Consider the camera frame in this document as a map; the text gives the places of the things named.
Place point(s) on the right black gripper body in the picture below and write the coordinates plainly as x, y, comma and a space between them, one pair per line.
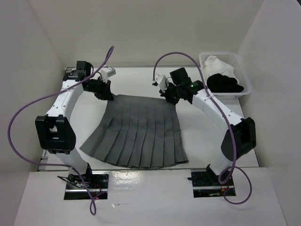
174, 87

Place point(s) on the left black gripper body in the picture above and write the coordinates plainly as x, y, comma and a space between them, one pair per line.
91, 86

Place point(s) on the black skirt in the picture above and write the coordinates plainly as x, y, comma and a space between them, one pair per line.
218, 83

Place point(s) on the grey pleated skirt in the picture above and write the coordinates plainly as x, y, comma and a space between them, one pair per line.
137, 132

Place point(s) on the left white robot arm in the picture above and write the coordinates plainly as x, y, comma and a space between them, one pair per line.
74, 159

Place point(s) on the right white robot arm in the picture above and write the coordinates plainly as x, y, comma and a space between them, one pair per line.
239, 133

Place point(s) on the white folded cloth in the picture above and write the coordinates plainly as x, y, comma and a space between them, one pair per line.
213, 66

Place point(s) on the white plastic basket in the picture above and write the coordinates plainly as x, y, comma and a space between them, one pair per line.
234, 60

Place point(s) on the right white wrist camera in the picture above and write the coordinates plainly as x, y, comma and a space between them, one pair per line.
161, 81

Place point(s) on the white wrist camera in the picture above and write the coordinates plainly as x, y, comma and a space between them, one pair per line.
106, 73
161, 81

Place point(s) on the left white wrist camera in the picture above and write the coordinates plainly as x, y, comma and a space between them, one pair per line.
106, 73

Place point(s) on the aluminium table edge rail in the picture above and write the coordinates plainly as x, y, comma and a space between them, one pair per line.
44, 162

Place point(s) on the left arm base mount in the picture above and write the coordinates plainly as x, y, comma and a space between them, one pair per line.
98, 186

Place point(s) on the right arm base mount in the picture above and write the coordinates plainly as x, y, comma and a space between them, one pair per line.
205, 184

